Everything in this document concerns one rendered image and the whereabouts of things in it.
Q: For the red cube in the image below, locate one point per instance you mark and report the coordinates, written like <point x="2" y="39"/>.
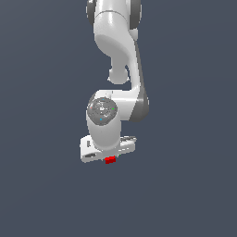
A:
<point x="110" y="159"/>

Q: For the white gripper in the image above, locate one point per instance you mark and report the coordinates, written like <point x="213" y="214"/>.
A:
<point x="89" y="152"/>

